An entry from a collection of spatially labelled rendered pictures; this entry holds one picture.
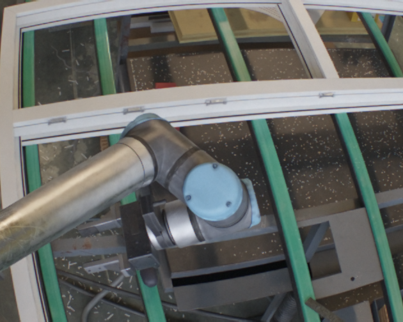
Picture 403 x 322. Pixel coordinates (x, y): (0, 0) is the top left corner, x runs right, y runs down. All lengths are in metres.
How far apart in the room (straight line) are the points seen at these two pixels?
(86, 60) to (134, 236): 1.74
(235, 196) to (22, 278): 0.50
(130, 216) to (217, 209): 0.25
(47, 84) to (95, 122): 1.29
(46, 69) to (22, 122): 1.38
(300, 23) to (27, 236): 1.16
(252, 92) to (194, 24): 0.62
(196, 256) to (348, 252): 0.45
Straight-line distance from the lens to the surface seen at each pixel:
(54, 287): 1.54
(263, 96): 1.79
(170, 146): 1.29
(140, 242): 1.41
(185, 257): 1.90
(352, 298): 1.93
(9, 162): 1.63
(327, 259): 2.00
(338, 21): 2.53
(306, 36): 1.97
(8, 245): 1.07
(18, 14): 1.99
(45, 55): 3.13
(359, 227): 1.73
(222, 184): 1.25
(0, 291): 2.51
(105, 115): 1.73
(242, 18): 2.40
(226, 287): 1.91
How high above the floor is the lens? 2.27
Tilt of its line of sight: 54 degrees down
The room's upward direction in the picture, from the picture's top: 9 degrees clockwise
